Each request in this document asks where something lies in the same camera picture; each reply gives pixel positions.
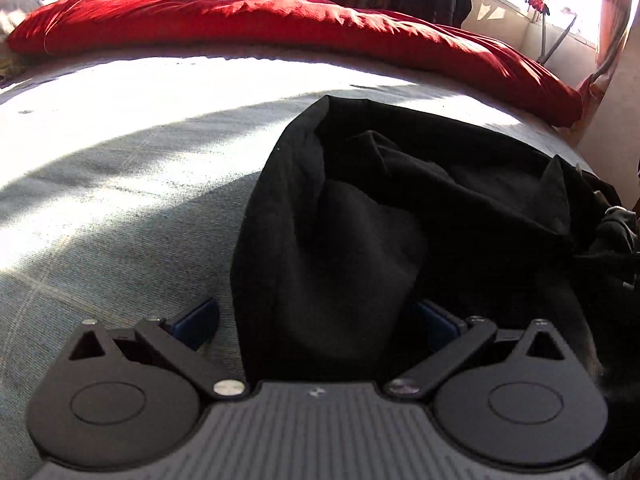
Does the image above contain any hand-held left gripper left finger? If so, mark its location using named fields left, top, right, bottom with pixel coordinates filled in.
left=67, top=297, right=249, bottom=401

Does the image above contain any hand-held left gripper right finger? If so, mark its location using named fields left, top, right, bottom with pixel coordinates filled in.
left=385, top=299, right=569, bottom=404

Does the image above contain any dark grey garment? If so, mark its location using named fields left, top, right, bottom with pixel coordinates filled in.
left=575, top=200, right=640, bottom=291

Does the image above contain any metal drying rack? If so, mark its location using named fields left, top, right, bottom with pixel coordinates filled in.
left=450, top=0, right=583, bottom=67

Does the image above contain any red quilt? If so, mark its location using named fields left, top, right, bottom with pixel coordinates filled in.
left=7, top=0, right=584, bottom=128

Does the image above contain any grey pillow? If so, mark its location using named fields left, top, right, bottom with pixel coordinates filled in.
left=0, top=0, right=66, bottom=36

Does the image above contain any pink curtain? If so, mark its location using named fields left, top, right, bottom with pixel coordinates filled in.
left=580, top=0, right=640, bottom=128

